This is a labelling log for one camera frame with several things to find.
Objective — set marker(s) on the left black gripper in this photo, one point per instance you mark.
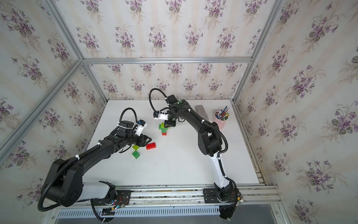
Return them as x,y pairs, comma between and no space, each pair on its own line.
142,139

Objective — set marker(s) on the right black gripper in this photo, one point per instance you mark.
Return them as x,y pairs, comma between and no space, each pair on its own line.
168,122

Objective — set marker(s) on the red long lego brick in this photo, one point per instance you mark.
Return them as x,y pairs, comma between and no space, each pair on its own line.
151,146

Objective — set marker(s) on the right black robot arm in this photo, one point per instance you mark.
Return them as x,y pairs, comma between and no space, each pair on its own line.
211,141

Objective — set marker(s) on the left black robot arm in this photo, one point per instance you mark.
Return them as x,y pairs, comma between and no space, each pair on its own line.
64,183

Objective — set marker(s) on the pink pen cup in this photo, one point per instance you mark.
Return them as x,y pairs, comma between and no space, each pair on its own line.
219,122

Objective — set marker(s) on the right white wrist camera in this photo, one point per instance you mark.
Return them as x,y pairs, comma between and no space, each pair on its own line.
160,115

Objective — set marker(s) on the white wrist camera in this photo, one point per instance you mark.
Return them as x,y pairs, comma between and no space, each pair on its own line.
139,127
160,115

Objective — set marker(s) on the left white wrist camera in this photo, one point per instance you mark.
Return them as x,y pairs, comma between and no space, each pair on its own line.
139,127

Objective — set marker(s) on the aluminium mounting rail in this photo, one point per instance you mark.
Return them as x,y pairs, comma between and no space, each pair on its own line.
193,195

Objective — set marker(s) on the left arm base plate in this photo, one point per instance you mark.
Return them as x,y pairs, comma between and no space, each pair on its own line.
119,198

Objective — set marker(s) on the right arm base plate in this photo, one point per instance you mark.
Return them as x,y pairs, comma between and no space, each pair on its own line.
226,195

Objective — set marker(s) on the white slotted cable duct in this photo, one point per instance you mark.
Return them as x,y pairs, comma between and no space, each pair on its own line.
171,211

